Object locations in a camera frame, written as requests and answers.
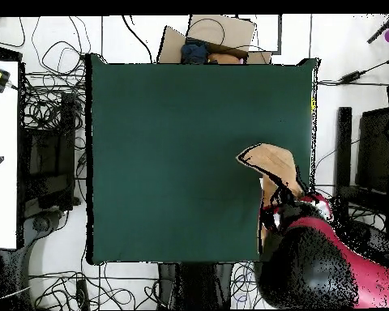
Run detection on navy blue garment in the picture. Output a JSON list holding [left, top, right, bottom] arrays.
[[180, 38, 210, 65]]

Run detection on dark green table cloth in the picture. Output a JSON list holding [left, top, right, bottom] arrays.
[[85, 53, 320, 265]]

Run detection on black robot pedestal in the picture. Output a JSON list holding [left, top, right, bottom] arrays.
[[158, 262, 234, 310]]

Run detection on black cable tangle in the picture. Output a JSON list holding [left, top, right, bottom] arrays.
[[28, 262, 160, 310], [19, 15, 87, 130]]

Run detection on black upright bar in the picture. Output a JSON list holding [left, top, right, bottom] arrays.
[[332, 106, 353, 208]]

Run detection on orange garment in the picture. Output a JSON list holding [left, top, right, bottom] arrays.
[[207, 53, 242, 65]]

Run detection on white side table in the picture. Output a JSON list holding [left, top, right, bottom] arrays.
[[0, 59, 20, 250]]

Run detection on black power adapter with cable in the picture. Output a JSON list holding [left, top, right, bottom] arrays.
[[317, 56, 389, 87]]

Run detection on black power strip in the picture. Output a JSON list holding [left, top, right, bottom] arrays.
[[75, 278, 91, 310]]

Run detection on tan terry towel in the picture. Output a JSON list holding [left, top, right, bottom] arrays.
[[235, 143, 306, 247]]

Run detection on brown cardboard box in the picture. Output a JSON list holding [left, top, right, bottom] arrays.
[[156, 14, 273, 65]]

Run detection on black rod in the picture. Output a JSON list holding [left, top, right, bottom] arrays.
[[366, 14, 389, 45]]

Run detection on black monitor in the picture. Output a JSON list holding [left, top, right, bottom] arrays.
[[354, 108, 389, 215]]

